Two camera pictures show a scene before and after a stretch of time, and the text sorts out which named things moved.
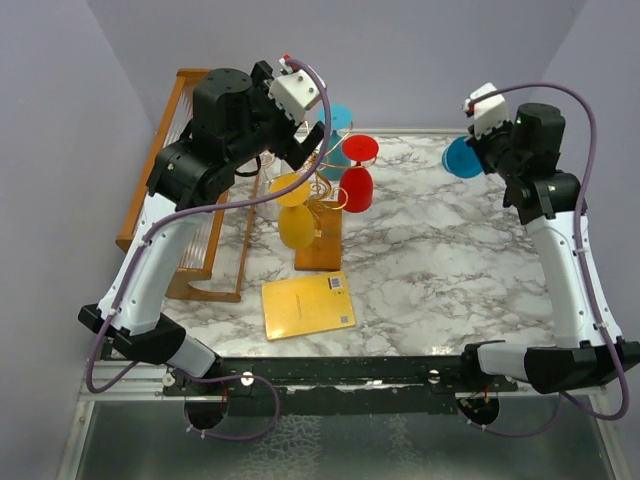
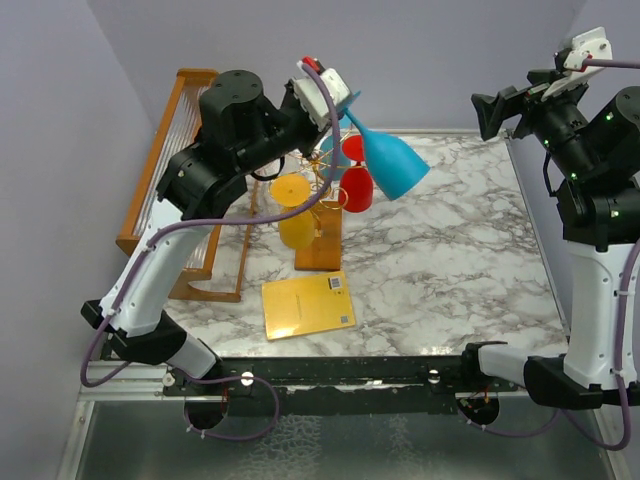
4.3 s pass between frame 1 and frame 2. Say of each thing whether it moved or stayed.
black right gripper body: moved
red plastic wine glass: stayed
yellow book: stayed
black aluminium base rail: stayed
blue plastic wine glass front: moved
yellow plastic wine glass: stayed
